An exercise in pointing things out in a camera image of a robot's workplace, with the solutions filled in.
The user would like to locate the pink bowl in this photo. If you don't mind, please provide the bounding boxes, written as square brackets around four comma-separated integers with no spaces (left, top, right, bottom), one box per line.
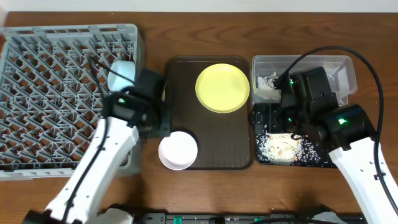
[158,131,198,170]

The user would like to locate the yellow plate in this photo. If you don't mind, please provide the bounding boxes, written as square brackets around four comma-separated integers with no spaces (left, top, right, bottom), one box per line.
[195,63,250,113]

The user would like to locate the blue bowl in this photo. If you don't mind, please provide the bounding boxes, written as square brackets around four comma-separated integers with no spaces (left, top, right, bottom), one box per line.
[107,60,136,92]

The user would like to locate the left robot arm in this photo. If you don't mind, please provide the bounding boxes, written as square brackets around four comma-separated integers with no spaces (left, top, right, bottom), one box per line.
[23,88,170,223]

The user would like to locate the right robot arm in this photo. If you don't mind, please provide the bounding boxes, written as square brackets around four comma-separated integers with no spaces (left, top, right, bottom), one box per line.
[252,67,397,223]

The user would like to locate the black waste tray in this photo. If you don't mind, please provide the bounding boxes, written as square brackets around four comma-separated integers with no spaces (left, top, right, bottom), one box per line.
[251,103,335,168]

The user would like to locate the crumpled white tissue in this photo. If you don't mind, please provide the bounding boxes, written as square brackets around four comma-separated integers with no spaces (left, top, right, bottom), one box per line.
[257,72,281,101]

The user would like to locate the rice and nut scraps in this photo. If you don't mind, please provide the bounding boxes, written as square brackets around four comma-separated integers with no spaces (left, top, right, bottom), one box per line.
[254,133,328,167]

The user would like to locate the clear plastic bin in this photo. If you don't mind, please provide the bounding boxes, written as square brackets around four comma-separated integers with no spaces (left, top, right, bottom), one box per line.
[250,55,358,106]

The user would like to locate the dark brown serving tray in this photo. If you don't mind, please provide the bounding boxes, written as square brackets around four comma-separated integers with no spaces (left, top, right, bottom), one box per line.
[165,56,254,170]

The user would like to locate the grey dish rack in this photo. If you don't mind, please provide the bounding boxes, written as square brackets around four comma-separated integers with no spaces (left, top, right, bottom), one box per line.
[1,24,145,180]

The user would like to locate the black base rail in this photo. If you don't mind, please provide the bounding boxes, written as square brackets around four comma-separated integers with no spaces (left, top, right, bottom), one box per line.
[99,203,368,224]

